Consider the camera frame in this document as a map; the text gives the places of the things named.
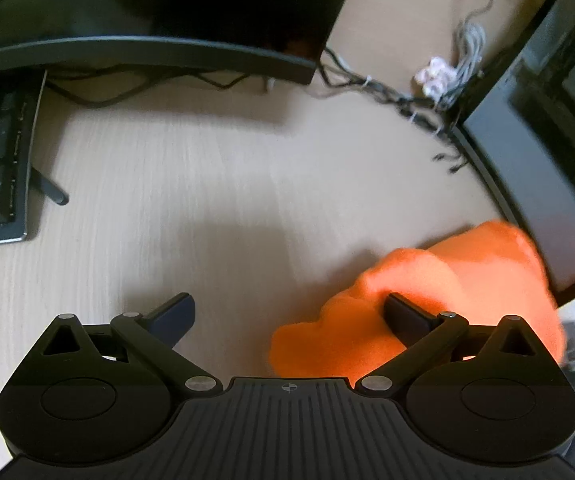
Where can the orange pumpkin costume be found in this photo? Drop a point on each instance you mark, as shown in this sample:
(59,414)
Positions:
(467,270)

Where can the crumpled white tissue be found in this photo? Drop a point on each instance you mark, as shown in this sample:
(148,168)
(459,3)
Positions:
(432,76)

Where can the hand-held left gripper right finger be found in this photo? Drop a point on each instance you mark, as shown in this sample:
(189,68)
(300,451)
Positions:
(407,317)

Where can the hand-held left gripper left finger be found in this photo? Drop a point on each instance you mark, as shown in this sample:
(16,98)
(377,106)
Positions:
(172,317)

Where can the black monitor stand leg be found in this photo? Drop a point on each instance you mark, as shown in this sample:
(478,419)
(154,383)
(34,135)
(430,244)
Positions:
(52,191)

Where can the computer case with glass panel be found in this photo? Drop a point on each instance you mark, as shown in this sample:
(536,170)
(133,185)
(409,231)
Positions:
(542,160)

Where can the black computer monitor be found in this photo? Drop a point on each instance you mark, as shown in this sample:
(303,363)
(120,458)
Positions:
(117,0)

